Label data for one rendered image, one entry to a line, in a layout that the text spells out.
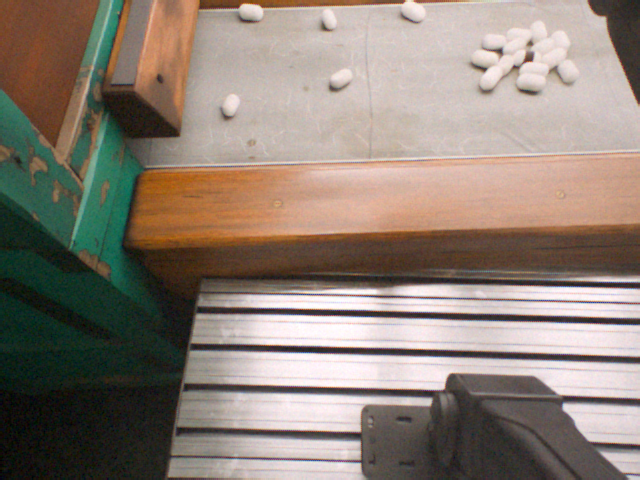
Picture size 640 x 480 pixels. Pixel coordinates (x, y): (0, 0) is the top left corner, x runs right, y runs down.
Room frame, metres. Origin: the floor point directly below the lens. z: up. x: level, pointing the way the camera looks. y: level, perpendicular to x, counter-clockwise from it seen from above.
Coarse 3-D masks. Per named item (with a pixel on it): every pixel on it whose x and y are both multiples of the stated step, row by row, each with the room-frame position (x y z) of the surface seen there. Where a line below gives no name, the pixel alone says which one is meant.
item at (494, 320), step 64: (256, 320) 0.14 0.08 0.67; (320, 320) 0.14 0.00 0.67; (384, 320) 0.14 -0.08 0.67; (448, 320) 0.14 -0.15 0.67; (512, 320) 0.14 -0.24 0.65; (576, 320) 0.14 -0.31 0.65; (192, 384) 0.07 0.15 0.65; (256, 384) 0.07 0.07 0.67; (320, 384) 0.07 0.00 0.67; (384, 384) 0.07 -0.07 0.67; (576, 384) 0.06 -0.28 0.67; (192, 448) 0.01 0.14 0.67; (256, 448) 0.00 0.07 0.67; (320, 448) 0.00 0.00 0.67
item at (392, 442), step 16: (368, 416) 0.03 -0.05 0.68; (384, 416) 0.03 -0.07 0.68; (400, 416) 0.03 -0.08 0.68; (416, 416) 0.03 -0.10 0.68; (368, 432) 0.02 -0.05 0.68; (384, 432) 0.02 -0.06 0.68; (400, 432) 0.02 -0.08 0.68; (416, 432) 0.02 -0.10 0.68; (432, 432) 0.02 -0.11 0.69; (368, 448) 0.00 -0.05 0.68; (384, 448) 0.00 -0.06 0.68; (400, 448) 0.00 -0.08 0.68; (416, 448) 0.00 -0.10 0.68; (432, 448) 0.00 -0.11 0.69; (368, 464) -0.01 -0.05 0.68; (384, 464) -0.01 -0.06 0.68; (416, 464) -0.01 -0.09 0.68; (432, 464) -0.01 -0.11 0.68
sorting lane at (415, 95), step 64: (512, 0) 0.62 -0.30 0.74; (576, 0) 0.62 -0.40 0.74; (192, 64) 0.50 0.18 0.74; (256, 64) 0.50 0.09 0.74; (320, 64) 0.49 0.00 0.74; (384, 64) 0.49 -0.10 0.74; (448, 64) 0.49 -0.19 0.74; (576, 64) 0.48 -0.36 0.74; (192, 128) 0.38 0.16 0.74; (256, 128) 0.38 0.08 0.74; (320, 128) 0.38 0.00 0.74; (384, 128) 0.37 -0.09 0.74; (448, 128) 0.37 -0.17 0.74; (512, 128) 0.37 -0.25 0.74; (576, 128) 0.37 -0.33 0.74
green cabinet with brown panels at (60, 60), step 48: (0, 0) 0.30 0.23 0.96; (48, 0) 0.35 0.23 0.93; (96, 0) 0.43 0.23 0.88; (0, 48) 0.26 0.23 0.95; (48, 48) 0.31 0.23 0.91; (96, 48) 0.36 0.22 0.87; (0, 96) 0.22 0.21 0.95; (48, 96) 0.27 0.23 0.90; (96, 96) 0.31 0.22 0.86; (0, 144) 0.19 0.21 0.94; (48, 144) 0.22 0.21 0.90; (0, 192) 0.16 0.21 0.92; (48, 192) 0.19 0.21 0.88; (0, 240) 0.16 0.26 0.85; (48, 240) 0.16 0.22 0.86
